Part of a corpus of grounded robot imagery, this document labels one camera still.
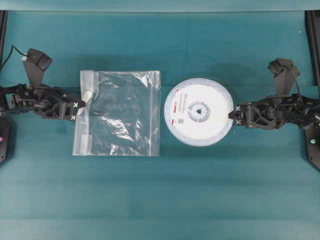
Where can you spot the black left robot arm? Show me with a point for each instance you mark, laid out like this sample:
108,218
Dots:
15,100

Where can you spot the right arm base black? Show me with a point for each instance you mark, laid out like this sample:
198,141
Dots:
312,142

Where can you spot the black frame rail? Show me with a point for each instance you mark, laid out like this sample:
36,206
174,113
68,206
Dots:
312,26
3,26

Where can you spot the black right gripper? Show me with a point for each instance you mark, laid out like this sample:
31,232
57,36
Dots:
266,114

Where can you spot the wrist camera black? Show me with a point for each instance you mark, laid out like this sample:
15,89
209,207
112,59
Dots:
284,73
35,64

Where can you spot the teal table mat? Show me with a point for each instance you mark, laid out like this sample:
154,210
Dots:
252,185

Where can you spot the right black frame rail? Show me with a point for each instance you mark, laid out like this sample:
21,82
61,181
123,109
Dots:
312,26

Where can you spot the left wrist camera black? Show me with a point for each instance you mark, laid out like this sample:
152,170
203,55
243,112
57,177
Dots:
35,64

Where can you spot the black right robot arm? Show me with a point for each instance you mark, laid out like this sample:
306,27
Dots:
303,111

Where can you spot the clear zip bag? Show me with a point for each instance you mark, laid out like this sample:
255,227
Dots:
121,116

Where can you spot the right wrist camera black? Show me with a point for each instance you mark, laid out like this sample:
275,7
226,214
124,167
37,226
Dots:
284,73

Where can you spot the white component reel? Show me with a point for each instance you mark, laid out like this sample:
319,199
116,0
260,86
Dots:
196,112

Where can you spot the left black frame rail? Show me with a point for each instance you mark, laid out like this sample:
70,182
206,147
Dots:
3,26

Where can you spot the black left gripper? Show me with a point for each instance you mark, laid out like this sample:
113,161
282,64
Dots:
55,103

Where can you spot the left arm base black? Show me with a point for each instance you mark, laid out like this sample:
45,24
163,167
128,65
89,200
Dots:
4,138

